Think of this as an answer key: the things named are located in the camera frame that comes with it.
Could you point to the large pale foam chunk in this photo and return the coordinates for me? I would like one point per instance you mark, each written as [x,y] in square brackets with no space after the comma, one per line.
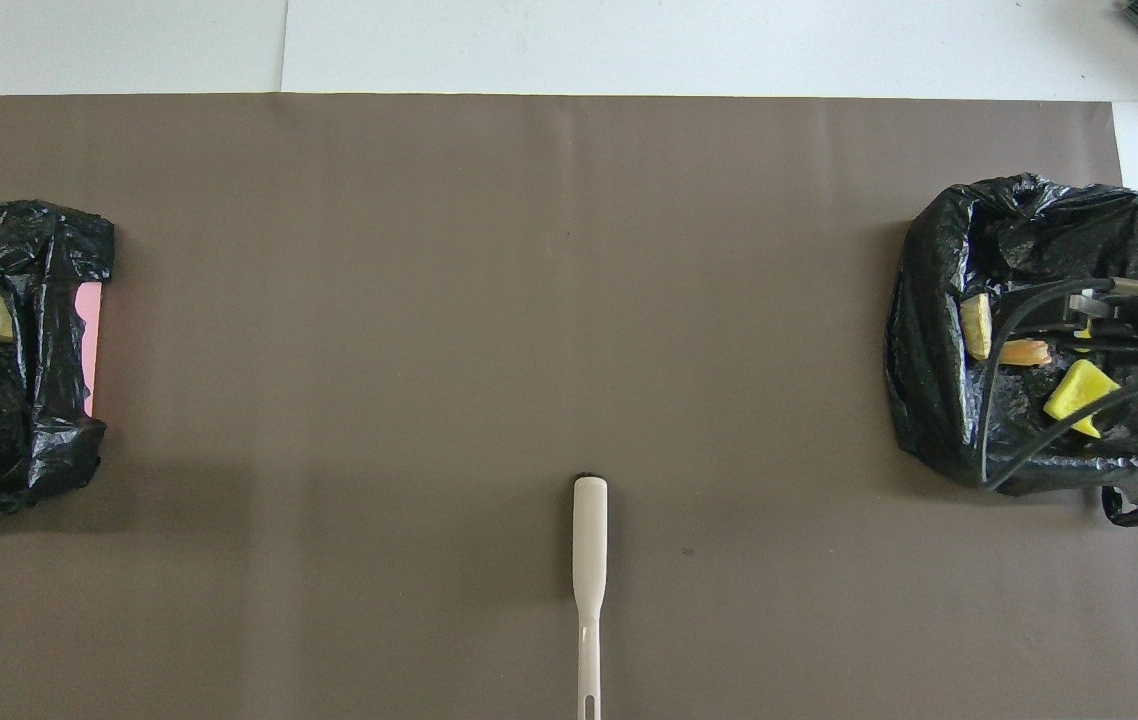
[1027,352]

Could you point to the notched yellow sponge piece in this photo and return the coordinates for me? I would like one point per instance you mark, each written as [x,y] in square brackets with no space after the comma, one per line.
[1079,395]

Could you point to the beige hand brush black bristles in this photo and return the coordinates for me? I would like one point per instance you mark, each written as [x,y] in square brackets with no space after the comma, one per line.
[589,540]

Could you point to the open black bag lined bin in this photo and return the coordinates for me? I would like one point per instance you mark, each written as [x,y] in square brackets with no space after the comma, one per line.
[939,400]

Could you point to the pink bin wrapped black bag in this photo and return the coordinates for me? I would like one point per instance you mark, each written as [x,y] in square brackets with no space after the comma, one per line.
[19,450]

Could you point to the slim tan foam chunk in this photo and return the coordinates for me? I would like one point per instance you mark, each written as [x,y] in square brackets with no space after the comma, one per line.
[976,328]

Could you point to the brown table mat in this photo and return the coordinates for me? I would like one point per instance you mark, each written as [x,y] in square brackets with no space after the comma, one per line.
[329,400]

